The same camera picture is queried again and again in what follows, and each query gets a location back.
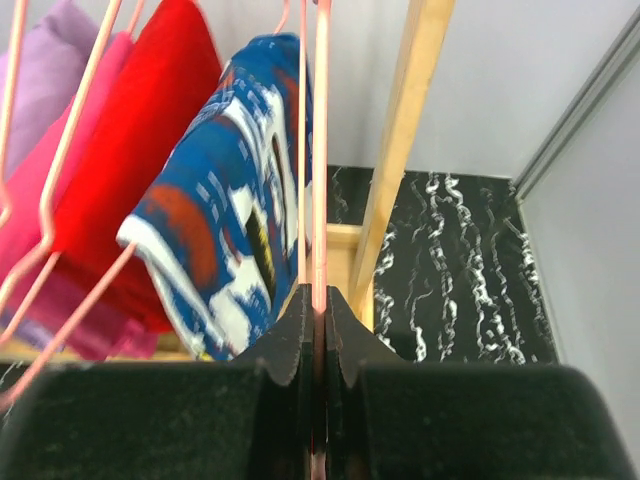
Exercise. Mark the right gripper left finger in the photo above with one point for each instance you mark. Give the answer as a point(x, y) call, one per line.
point(248, 418)

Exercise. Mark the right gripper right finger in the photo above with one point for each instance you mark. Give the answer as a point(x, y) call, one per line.
point(389, 418)

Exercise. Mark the blue patterned trousers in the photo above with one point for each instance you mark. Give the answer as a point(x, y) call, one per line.
point(217, 230)

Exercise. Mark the pink hanger with blue trousers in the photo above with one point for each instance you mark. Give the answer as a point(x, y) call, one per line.
point(9, 397)

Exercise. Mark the pink wire hanger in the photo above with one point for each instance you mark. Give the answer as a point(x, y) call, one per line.
point(319, 250)

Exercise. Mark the pink hanger with red trousers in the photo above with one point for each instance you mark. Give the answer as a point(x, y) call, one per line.
point(33, 334)

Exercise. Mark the red folded trousers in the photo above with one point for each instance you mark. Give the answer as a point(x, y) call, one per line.
point(170, 73)

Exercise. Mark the lilac folded trousers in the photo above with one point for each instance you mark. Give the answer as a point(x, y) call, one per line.
point(54, 55)

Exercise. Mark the pink hanger with lilac trousers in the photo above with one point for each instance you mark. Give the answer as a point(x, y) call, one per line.
point(12, 74)

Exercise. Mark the black marble pattern mat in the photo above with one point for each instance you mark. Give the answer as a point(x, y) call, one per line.
point(455, 279)

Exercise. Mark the wooden clothes rack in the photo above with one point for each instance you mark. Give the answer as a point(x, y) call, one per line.
point(424, 32)

